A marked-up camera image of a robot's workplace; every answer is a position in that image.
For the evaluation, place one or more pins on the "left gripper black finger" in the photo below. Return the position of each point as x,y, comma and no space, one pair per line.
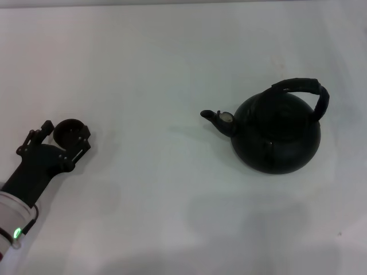
77,146
35,134

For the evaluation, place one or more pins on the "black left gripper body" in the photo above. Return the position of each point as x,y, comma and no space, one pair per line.
37,166

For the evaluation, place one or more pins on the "dark brown teacup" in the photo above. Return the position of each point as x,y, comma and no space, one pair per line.
67,133

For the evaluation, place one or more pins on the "black round teapot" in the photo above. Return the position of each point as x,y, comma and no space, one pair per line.
275,143

